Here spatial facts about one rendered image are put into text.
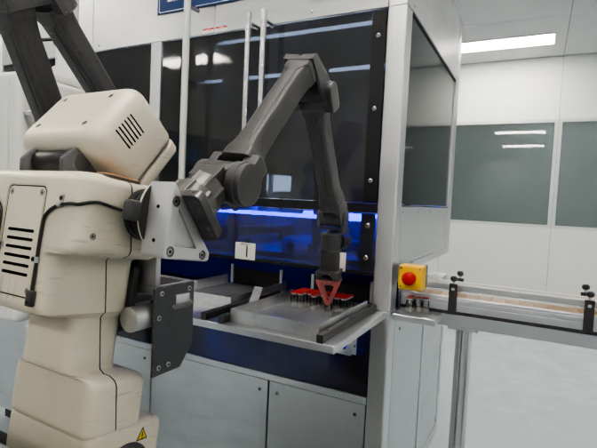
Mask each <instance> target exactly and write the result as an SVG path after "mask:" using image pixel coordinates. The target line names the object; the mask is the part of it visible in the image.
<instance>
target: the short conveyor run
mask: <svg viewBox="0 0 597 448"><path fill-rule="evenodd" d="M457 275H458V276H459V278H458V277H456V276H451V277H450V280H451V281H450V280H443V279H435V278H427V287H426V288H425V289H424V290H422V291H421V292H420V291H413V290H406V289H404V290H401V292H400V306H399V307H400V308H401V307H403V308H406V300H407V296H409V295H414V296H415V299H414V300H416V296H421V297H422V301H423V297H428V298H429V311H433V312H439V313H442V320H441V321H440V322H439V323H438V324H443V325H448V326H454V327H459V328H466V329H471V330H476V331H482V332H493V333H498V334H504V335H509V336H515V337H521V338H526V339H532V340H542V341H548V342H553V343H559V344H565V345H570V346H576V347H581V348H592V349H597V298H594V297H595V293H594V292H590V291H588V290H590V285H589V284H583V285H582V289H583V290H584V292H581V293H580V296H579V295H572V294H564V293H557V292H542V291H534V290H527V289H519V288H511V287H504V286H495V285H488V284H474V283H466V282H464V278H461V276H463V275H464V272H463V271H458V273H457ZM431 287H432V288H431ZM437 288H439V289H437ZM444 289H446V290H444ZM473 292H474V293H473ZM480 293H481V294H480ZM487 294H488V295H487ZM494 295H496V296H494ZM501 296H503V297H501ZM508 297H510V298H508ZM516 298H517V299H516ZM536 300H537V301H536ZM543 301H544V302H543ZM550 302H552V303H550ZM557 303H559V304H557ZM564 304H566V305H564ZM571 305H573V306H571Z"/></svg>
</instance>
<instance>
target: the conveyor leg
mask: <svg viewBox="0 0 597 448"><path fill-rule="evenodd" d="M448 328H449V329H454V330H456V338H455V353H454V366H453V380H452V393H451V407H450V433H449V447H448V448H465V442H466V416H467V403H468V389H469V377H470V363H471V350H472V337H473V332H475V333H478V331H476V330H471V329H466V328H459V327H454V326H448Z"/></svg>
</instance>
